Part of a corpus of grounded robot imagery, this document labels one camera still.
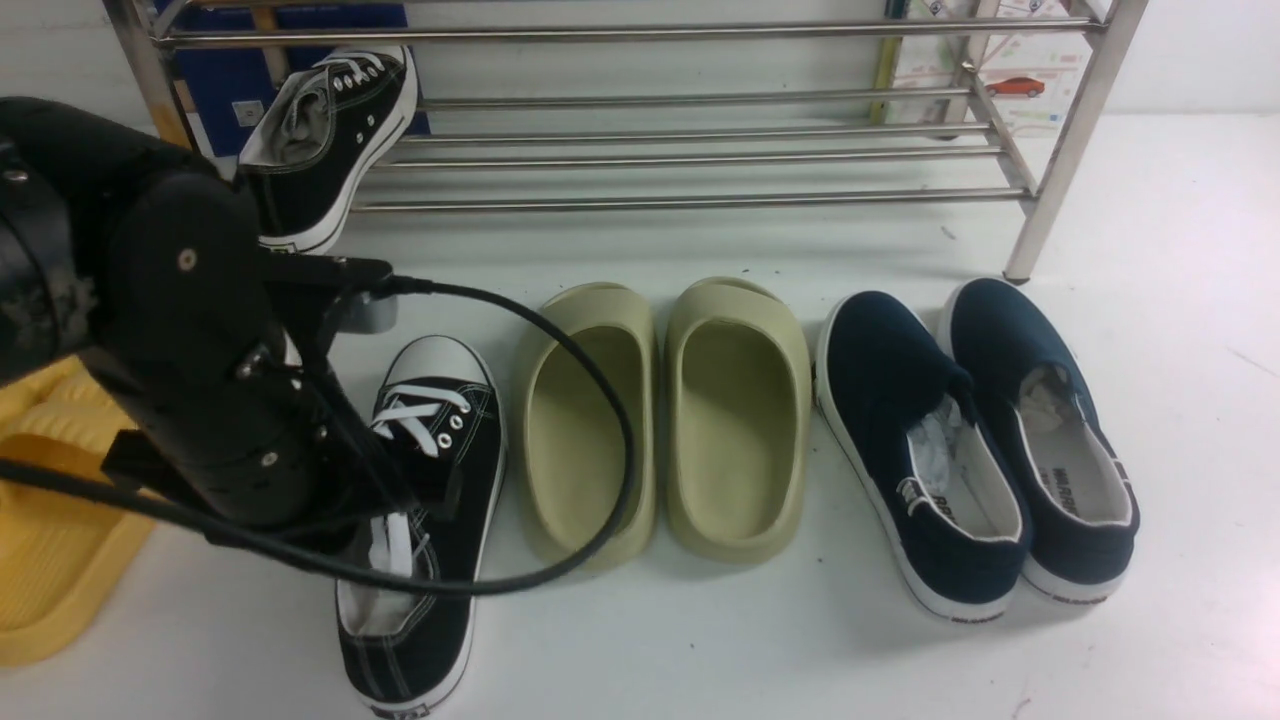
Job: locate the steel shoe rack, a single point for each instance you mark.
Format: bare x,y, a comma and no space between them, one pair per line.
150,41

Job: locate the navy slip-on shoe, right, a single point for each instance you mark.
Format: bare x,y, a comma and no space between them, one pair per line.
1033,399

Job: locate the yellow foam slide, left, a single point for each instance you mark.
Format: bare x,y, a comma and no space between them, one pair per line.
17,397

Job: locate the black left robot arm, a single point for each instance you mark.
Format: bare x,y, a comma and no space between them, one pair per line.
57,160

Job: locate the white box with car picture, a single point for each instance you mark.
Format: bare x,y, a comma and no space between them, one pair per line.
1031,79

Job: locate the yellow foam slide, right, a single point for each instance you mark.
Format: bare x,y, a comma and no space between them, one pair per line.
61,557

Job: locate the beige foam slide,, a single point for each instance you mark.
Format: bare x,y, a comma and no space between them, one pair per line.
568,434
740,390

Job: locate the yellow foam slide,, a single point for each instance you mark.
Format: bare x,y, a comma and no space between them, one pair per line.
61,557
17,397

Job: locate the black canvas sneaker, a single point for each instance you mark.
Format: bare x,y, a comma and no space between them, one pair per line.
327,127
438,409

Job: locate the navy slip-on shoe,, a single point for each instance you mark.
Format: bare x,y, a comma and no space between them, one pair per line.
905,414
1033,399

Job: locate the navy slip-on shoe, left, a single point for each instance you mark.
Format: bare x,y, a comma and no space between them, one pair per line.
905,414

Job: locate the beige foam slide, left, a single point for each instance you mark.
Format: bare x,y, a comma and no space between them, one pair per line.
568,434

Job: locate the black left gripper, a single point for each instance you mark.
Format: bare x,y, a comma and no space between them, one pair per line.
218,350

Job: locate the beige foam slide, right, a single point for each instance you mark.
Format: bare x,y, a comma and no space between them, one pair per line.
740,390

